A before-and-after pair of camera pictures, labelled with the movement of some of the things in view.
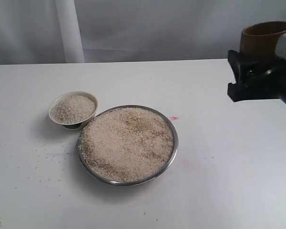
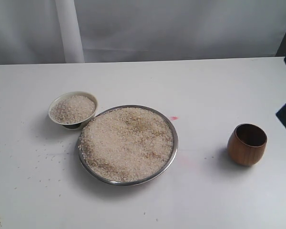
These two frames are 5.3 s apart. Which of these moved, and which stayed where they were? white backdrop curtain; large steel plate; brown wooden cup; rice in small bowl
Moved: brown wooden cup
Stayed: rice in small bowl; white backdrop curtain; large steel plate
